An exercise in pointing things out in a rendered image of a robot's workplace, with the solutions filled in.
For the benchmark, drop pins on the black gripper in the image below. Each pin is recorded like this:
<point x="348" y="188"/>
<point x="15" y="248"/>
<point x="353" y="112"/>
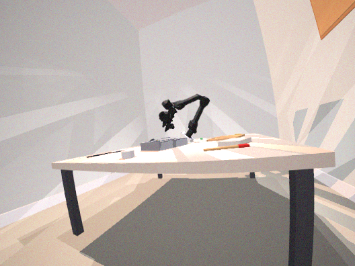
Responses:
<point x="167" y="119"/>

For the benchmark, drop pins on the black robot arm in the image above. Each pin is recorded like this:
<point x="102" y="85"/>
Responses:
<point x="193" y="124"/>

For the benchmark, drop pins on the light wooden board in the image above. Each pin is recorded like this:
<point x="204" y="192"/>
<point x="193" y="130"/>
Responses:
<point x="225" y="137"/>

